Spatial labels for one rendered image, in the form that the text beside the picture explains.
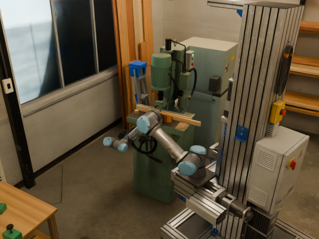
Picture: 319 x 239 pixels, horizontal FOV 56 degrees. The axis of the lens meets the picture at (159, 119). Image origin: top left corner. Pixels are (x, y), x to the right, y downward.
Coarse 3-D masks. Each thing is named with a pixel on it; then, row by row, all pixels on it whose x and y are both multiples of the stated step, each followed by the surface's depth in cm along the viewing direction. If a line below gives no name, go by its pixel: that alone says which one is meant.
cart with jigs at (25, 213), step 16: (0, 192) 249; (16, 192) 249; (0, 208) 226; (16, 208) 233; (32, 208) 233; (48, 208) 233; (0, 224) 218; (16, 224) 219; (32, 224) 219; (48, 224) 237
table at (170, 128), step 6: (132, 114) 297; (138, 114) 297; (132, 120) 292; (174, 120) 287; (162, 126) 278; (168, 126) 277; (174, 126) 277; (168, 132) 278; (174, 132) 274; (180, 132) 271; (186, 132) 276
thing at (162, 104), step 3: (165, 99) 289; (156, 102) 284; (159, 102) 283; (162, 102) 284; (165, 102) 290; (156, 105) 286; (159, 105) 284; (162, 105) 286; (165, 105) 292; (159, 108) 285
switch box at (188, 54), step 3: (189, 51) 289; (192, 51) 289; (186, 54) 285; (189, 54) 284; (186, 57) 287; (189, 57) 285; (192, 57) 289; (186, 60) 288; (189, 60) 286; (186, 63) 289; (189, 63) 287; (186, 66) 290; (189, 66) 289; (192, 66) 295; (189, 69) 290
